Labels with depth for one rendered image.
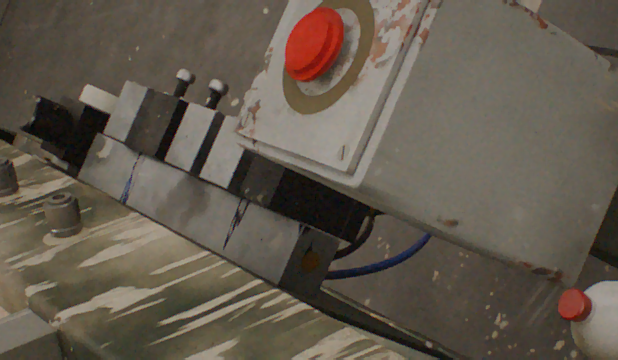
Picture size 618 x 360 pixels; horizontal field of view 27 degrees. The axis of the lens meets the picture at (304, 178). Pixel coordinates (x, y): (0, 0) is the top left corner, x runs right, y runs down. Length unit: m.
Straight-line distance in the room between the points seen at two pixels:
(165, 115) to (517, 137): 0.50
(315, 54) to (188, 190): 0.46
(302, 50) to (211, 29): 2.04
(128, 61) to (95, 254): 2.04
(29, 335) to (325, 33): 0.31
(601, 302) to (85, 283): 0.76
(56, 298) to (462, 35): 0.35
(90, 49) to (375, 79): 2.53
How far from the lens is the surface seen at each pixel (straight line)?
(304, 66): 0.64
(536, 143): 0.67
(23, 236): 0.97
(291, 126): 0.65
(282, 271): 0.94
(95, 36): 3.13
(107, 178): 1.20
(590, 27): 1.65
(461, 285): 1.87
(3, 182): 1.06
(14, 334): 0.84
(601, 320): 1.48
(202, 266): 0.85
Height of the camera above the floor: 1.29
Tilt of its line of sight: 35 degrees down
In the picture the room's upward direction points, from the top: 65 degrees counter-clockwise
